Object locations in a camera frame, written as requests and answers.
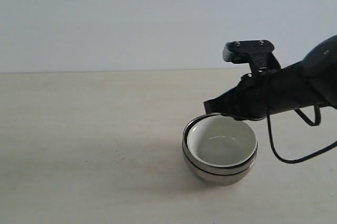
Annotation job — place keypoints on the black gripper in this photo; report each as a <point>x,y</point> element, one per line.
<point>252,99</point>

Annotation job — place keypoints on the white ceramic bowl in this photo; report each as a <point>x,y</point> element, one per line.
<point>221,142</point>

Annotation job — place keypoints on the plain steel bowl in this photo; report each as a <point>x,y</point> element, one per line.
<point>184,143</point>

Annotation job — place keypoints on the ribbed steel bowl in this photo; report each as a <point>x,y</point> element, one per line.
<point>221,177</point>

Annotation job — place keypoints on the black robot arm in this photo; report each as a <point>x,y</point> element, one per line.
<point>311,81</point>

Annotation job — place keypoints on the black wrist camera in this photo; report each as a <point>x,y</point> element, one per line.
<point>257,53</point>

